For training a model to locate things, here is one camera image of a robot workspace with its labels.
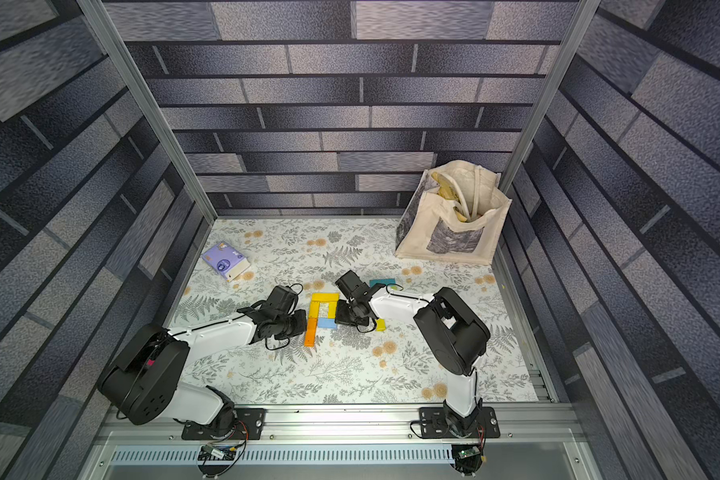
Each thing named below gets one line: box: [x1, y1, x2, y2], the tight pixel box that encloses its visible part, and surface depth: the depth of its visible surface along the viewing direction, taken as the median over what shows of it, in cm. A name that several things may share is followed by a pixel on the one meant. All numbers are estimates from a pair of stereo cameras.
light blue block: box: [318, 318, 337, 328], surface depth 94 cm
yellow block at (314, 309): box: [309, 301, 320, 318], surface depth 97 cm
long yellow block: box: [311, 293, 340, 301], surface depth 99 cm
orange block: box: [304, 317, 318, 347], surface depth 89 cm
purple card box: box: [202, 242, 252, 282], surface depth 103 cm
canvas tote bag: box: [395, 160, 512, 265], surface depth 97 cm
